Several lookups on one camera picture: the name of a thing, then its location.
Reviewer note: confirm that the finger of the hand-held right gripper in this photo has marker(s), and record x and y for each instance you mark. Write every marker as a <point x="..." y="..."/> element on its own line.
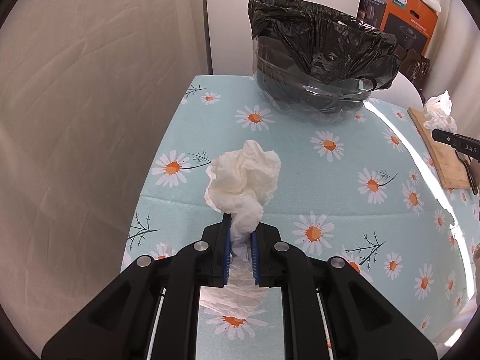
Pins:
<point x="473" y="176"/>
<point x="455" y="143"/>

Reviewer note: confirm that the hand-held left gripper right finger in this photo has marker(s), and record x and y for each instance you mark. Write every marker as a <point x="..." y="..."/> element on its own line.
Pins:
<point x="255" y="255"/>

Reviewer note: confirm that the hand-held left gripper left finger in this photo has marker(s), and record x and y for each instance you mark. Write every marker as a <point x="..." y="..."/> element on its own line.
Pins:
<point x="226" y="247"/>

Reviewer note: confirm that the small white tissue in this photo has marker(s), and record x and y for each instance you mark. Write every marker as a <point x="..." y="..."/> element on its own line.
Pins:
<point x="438" y="112"/>

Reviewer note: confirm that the large white tissue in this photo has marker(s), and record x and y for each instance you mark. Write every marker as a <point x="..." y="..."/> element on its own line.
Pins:
<point x="243" y="172"/>

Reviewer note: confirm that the clear plastic trash bin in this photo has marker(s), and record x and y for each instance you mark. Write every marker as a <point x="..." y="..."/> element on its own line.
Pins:
<point x="318" y="105"/>

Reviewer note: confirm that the black trash bag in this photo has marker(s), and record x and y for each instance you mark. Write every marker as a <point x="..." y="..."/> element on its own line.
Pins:
<point x="300" y="37"/>

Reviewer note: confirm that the wooden cutting board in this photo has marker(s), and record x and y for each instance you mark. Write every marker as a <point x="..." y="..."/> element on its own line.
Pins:
<point x="446" y="165"/>

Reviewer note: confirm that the brown bag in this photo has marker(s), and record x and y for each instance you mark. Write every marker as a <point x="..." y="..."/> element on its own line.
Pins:
<point x="414" y="67"/>

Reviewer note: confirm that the daisy print tablecloth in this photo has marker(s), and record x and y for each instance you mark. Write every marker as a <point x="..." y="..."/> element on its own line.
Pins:
<point x="300" y="180"/>

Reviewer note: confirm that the orange cardboard box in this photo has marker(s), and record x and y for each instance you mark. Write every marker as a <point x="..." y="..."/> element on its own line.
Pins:
<point x="412" y="7"/>

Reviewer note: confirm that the beige curtain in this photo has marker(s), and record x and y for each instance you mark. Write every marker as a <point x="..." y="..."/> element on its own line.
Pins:
<point x="93" y="120"/>

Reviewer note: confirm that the white cabinet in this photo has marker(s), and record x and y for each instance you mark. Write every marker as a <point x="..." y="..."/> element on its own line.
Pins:
<point x="232" y="26"/>

